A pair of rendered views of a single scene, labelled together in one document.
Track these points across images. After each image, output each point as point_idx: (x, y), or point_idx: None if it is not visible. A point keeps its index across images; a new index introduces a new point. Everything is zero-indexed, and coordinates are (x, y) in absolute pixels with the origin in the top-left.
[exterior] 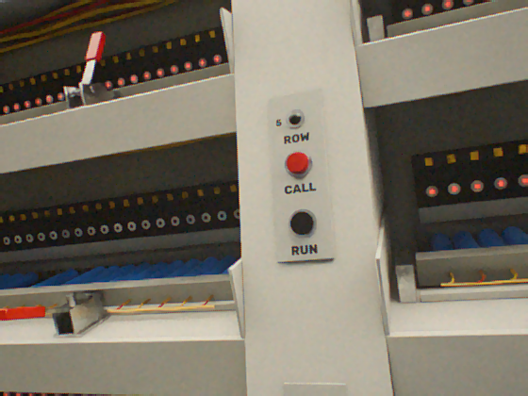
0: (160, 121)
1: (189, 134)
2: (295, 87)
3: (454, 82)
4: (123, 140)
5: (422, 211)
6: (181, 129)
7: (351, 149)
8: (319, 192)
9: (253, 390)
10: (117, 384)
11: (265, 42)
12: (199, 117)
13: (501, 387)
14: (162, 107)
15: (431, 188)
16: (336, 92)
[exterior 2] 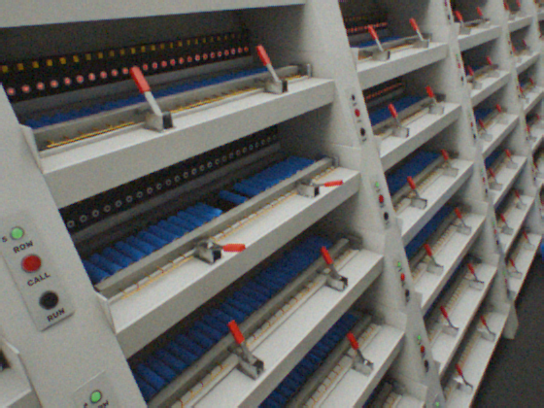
0: (315, 98)
1: (322, 103)
2: (349, 85)
3: (368, 85)
4: (303, 108)
5: None
6: (320, 102)
7: (363, 107)
8: (362, 121)
9: (365, 185)
10: (332, 205)
11: (338, 67)
12: (324, 96)
13: (390, 163)
14: (316, 92)
15: None
16: (357, 87)
